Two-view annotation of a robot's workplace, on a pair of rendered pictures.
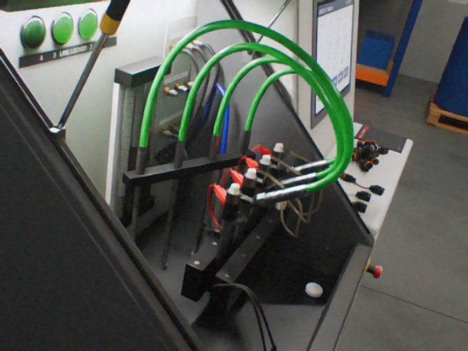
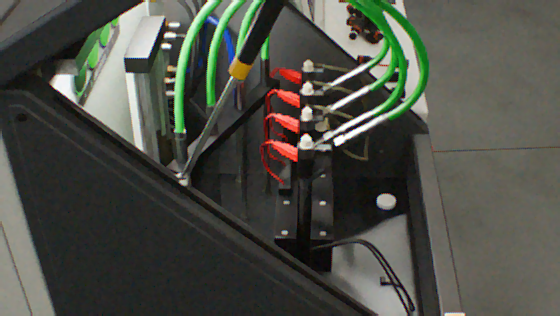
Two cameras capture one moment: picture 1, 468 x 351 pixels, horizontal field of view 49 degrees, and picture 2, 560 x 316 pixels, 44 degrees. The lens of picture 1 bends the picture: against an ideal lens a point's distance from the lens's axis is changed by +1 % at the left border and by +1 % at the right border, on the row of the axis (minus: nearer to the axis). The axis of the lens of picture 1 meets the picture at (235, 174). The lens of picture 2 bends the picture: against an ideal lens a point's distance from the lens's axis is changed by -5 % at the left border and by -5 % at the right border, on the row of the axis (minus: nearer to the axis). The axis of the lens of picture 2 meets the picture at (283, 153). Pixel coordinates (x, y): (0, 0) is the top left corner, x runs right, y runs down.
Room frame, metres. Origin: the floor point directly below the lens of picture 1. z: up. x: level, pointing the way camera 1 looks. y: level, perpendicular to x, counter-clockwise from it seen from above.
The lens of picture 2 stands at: (-0.06, 0.29, 1.81)
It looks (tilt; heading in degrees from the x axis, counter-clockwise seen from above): 37 degrees down; 343
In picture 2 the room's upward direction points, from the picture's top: straight up
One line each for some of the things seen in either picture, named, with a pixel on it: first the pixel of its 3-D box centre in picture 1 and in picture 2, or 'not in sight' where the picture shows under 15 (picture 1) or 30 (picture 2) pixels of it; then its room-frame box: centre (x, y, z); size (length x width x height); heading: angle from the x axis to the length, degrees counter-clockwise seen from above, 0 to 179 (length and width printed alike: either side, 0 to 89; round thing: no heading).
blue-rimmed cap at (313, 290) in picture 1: (313, 290); (386, 202); (0.97, -0.23, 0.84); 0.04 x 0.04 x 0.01
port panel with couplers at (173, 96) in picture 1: (180, 86); (166, 35); (1.13, 0.17, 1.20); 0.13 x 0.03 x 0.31; 161
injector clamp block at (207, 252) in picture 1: (237, 259); (304, 205); (0.93, -0.04, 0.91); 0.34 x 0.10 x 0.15; 161
